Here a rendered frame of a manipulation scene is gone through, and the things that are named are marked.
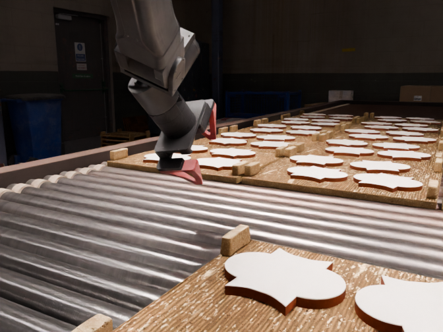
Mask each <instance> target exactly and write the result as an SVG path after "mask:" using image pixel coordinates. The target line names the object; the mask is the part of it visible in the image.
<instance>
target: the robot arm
mask: <svg viewBox="0 0 443 332"><path fill-rule="evenodd" d="M110 1H111V6H112V8H113V12H114V15H115V20H116V25H117V33H116V35H115V39H116V43H115V49H114V52H115V59H116V62H117V63H119V66H120V70H121V72H122V73H124V74H126V75H127V76H130V77H132V78H131V80H130V82H129V85H128V89H129V91H130V92H131V94H132V95H133V96H134V97H135V98H136V100H137V101H138V102H139V104H141V106H142V107H143V108H144V110H145V111H146V112H147V114H149V116H150V117H151V118H152V120H153V121H154V122H155V123H156V124H157V126H158V127H159V128H160V130H161V134H160V137H159V138H158V141H157V144H156V147H155V149H154V151H155V153H156V155H157V156H158V157H159V158H160V159H159V161H158V164H157V166H156V169H157V170H158V171H159V172H160V173H163V174H166V175H171V176H174V177H179V178H182V179H185V180H187V181H189V182H191V183H193V184H202V183H203V181H202V175H201V172H200V166H199V163H198V160H197V159H188V160H184V159H183V158H182V157H180V158H172V156H173V153H175V152H180V153H181V155H187V154H191V153H192V152H193V151H192V150H191V147H192V143H193V141H194V137H195V135H196V134H202V135H204V136H205V137H206V138H207V139H209V140H215V139H216V104H215V102H214V100H213V99H206V100H203V99H201V100H196V101H186V102H185V100H184V99H183V98H182V96H181V94H180V93H179V92H178V91H177V88H178V87H179V85H180V83H181V82H182V81H183V79H184V77H185V76H186V74H187V73H188V71H189V69H190V68H191V67H192V64H193V63H194V62H195V60H196V58H197V57H198V55H199V53H200V47H199V44H198V42H197V41H196V40H195V34H194V33H192V32H190V31H188V30H186V29H184V28H181V27H180V25H179V22H178V20H177V19H176V17H175V13H174V10H173V5H172V0H110ZM208 121H209V123H210V132H208V131H207V130H206V127H207V125H208ZM187 173H191V174H192V175H193V177H194V178H193V177H191V176H190V175H188V174H187Z"/></svg>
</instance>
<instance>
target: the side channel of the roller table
mask: <svg viewBox="0 0 443 332"><path fill-rule="evenodd" d="M343 104H345V100H338V101H332V102H328V103H322V104H318V105H312V106H308V107H302V108H298V109H292V110H288V111H282V112H279V113H272V114H268V115H262V116H258V117H252V118H248V119H242V120H238V121H232V122H228V123H222V124H216V135H217V134H218V129H219V128H222V127H225V126H226V127H228V132H229V127H230V126H232V125H237V126H238V130H240V129H242V128H246V127H250V126H253V124H254V121H255V120H258V119H260V120H261V122H262V119H265V118H267V119H268V122H272V121H277V120H281V115H284V114H288V113H291V117H293V116H296V115H299V113H300V111H302V110H304V111H305V113H310V112H313V111H318V110H321V109H326V108H329V107H333V106H338V105H343ZM159 137H160V136H156V137H152V138H146V139H142V140H136V141H132V142H126V143H122V144H116V145H112V146H106V147H102V148H96V149H92V150H86V151H82V152H76V153H70V154H66V155H60V156H56V157H50V158H46V159H40V160H36V161H30V162H26V163H19V164H16V165H9V166H6V167H0V188H4V189H6V188H7V187H8V185H10V184H20V183H22V184H26V182H27V181H28V180H30V179H35V180H36V179H43V178H44V177H45V176H47V175H52V176H53V175H59V174H60V173H61V172H63V171H66V172H69V171H74V170H75V169H77V168H85V167H87V168H88V166H90V165H98V164H101V163H102V162H104V161H105V162H107V161H109V160H110V151H113V150H118V149H121V148H127V149H128V156H130V155H134V154H138V153H143V152H148V151H152V150H154V149H155V147H156V144H157V141H158V138H159ZM200 138H205V136H204V135H202V134H196V135H195V139H194V140H199V139H200Z"/></svg>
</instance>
